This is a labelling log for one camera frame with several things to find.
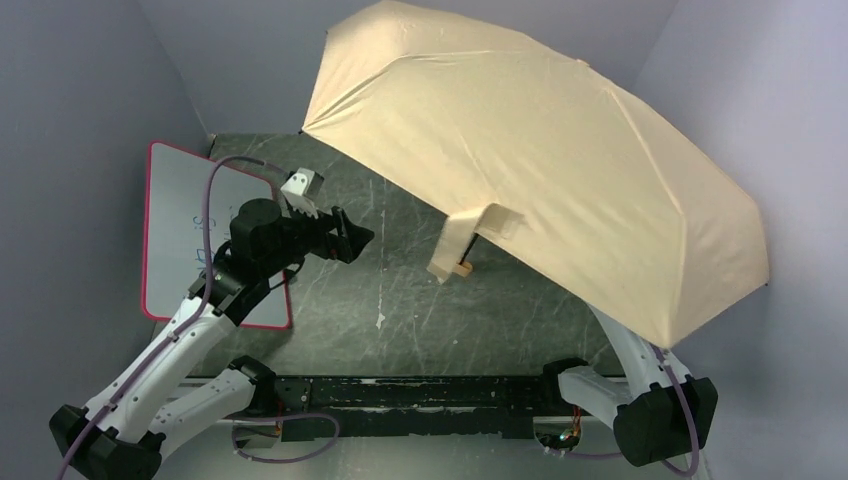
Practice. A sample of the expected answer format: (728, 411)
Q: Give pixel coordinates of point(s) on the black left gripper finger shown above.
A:
(341, 221)
(351, 241)

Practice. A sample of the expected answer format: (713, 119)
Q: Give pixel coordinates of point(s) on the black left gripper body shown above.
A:
(337, 233)

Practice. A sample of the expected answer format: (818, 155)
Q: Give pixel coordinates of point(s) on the beige folding umbrella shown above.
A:
(544, 157)

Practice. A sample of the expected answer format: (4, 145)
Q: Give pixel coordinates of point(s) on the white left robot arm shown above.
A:
(134, 424)

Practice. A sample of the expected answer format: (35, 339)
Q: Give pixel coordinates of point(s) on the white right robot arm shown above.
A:
(659, 413)

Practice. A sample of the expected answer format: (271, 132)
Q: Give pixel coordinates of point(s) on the pink framed whiteboard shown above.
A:
(173, 254)

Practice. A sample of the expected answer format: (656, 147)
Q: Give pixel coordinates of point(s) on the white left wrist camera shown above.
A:
(300, 191)

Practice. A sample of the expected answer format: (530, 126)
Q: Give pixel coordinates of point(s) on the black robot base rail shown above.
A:
(512, 407)

